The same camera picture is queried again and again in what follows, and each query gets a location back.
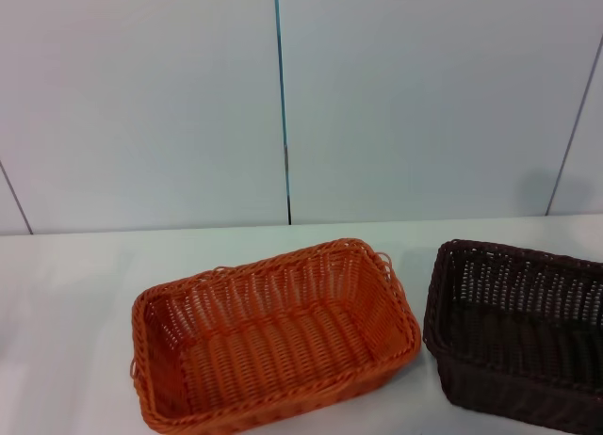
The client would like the dark brown woven plastic basket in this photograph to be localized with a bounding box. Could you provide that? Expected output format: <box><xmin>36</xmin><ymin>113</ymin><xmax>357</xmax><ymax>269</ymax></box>
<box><xmin>422</xmin><ymin>238</ymin><xmax>603</xmax><ymax>435</ymax></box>

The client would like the blue wall seam strip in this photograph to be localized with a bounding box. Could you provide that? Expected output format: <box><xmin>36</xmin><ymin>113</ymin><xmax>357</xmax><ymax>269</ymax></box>
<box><xmin>272</xmin><ymin>0</ymin><xmax>294</xmax><ymax>225</ymax></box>

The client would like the orange woven plastic basket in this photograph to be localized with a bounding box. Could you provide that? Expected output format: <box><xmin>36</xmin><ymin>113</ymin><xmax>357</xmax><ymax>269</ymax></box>
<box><xmin>127</xmin><ymin>237</ymin><xmax>422</xmax><ymax>435</ymax></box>

